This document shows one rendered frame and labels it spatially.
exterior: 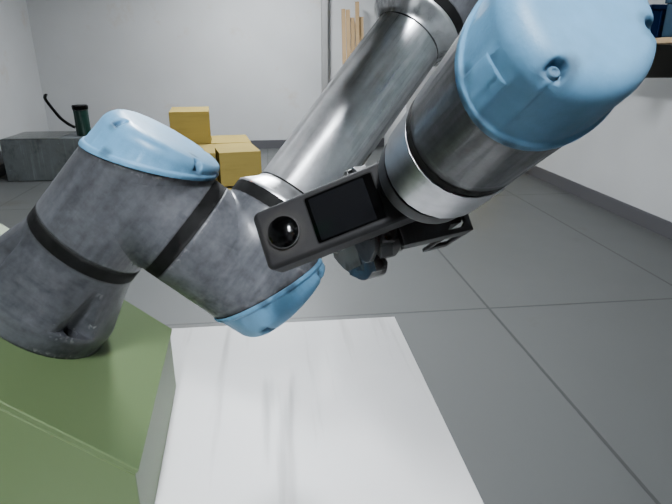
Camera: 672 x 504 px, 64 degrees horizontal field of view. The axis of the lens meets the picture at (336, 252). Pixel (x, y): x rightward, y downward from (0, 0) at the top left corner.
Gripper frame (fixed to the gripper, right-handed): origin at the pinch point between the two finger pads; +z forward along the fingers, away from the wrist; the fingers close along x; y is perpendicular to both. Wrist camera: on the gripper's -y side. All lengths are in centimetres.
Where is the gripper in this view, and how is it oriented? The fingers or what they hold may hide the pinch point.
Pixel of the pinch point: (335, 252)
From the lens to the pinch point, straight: 54.3
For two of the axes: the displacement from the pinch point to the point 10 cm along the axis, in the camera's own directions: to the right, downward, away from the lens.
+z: -2.3, 2.6, 9.4
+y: 9.3, -2.1, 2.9
